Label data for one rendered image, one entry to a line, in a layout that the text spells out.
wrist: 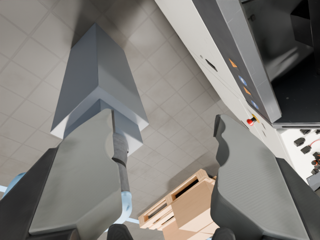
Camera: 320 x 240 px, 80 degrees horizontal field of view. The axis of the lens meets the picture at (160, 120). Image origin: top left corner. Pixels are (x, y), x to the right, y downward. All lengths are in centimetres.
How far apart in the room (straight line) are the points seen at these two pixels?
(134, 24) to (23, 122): 110
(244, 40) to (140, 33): 98
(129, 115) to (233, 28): 41
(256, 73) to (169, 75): 106
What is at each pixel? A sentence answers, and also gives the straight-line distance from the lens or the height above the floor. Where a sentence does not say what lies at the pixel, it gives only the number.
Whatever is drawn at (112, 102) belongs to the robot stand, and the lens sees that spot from 65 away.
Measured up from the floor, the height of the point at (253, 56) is 95.
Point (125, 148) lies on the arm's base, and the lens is 59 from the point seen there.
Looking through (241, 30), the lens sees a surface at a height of 95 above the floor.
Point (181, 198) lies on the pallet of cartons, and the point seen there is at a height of 18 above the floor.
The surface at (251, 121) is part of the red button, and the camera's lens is 96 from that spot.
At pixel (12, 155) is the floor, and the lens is 206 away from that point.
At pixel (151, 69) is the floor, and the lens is 151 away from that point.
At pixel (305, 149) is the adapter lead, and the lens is 98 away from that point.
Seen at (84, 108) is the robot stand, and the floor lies 80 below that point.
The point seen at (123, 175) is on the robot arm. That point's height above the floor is 103.
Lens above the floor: 134
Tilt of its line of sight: 48 degrees down
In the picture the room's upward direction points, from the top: 157 degrees clockwise
